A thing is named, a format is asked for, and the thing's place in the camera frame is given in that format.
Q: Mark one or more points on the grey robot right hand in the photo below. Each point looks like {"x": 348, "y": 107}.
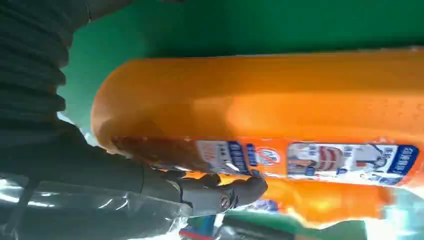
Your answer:
{"x": 82, "y": 192}

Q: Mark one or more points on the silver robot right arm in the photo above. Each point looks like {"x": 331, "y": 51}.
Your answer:
{"x": 30, "y": 59}

